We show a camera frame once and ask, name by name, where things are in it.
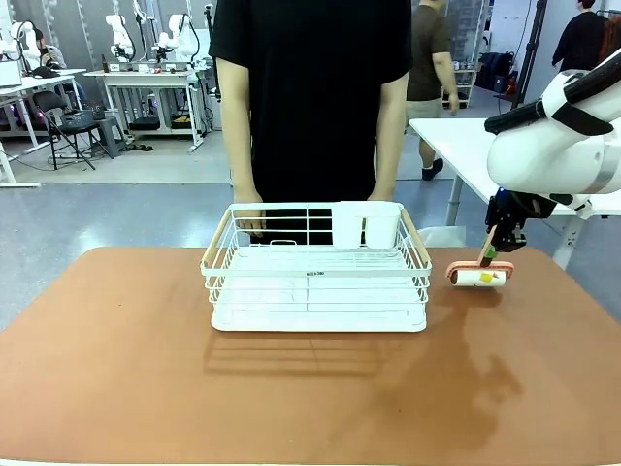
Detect white box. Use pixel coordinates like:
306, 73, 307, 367
0, 60, 23, 89

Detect white plastic utensil holder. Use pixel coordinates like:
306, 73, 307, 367
331, 200, 403, 250

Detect walking person brown shirt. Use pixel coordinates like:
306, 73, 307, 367
406, 0, 461, 183

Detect seated person in grey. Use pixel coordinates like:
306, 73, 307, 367
33, 27, 70, 70

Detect white wire dish rack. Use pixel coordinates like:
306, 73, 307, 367
200, 201, 433, 334

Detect black folding chair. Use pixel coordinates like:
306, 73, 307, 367
32, 90, 97, 172

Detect person's left forearm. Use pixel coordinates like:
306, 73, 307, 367
373, 67, 410, 196

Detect person's right forearm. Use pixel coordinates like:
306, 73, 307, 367
214, 56, 264, 193

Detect white side table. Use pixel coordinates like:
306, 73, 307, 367
409, 117, 621, 271

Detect black tripod stand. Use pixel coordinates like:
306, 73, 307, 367
510, 0, 550, 111

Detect black pole stand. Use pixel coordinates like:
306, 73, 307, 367
203, 3, 223, 102

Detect clothes rack with jackets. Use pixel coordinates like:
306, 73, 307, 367
600, 8, 621, 63

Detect white office desk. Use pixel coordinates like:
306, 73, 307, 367
0, 67, 87, 188

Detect person's torso black t-shirt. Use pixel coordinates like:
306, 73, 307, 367
208, 0, 414, 247

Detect dark blue bags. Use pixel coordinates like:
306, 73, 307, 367
476, 51, 515, 93

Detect pink handled lint roller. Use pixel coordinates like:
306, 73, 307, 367
445, 225, 514, 288

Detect white workbench with labels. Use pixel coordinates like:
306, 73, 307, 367
84, 69, 206, 153

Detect metal storage shelf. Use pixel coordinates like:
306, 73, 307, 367
445, 0, 487, 109

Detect grey plastic stool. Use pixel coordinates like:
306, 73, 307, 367
91, 116, 129, 159

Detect standing person black sweater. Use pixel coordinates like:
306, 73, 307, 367
551, 0, 608, 74

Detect person's right hand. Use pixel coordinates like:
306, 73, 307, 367
232, 187, 268, 240

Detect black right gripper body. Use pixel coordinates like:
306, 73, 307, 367
485, 188, 557, 235

